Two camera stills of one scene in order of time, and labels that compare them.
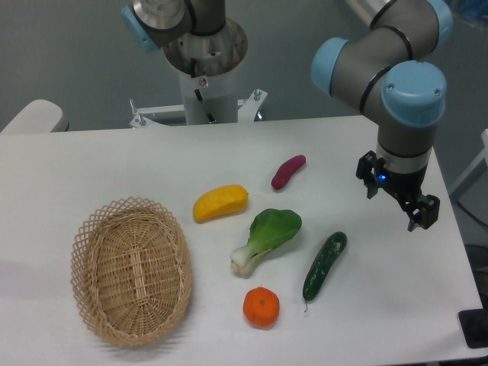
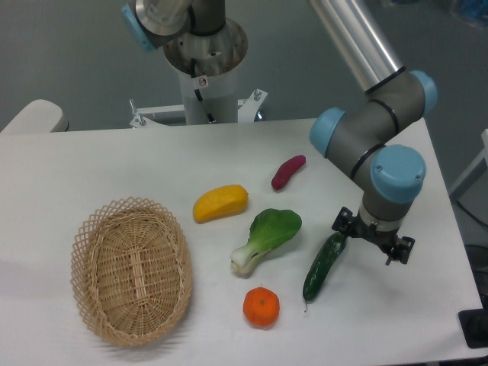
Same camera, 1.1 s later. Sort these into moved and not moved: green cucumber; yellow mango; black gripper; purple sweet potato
Moved: black gripper
Not moved: purple sweet potato; yellow mango; green cucumber
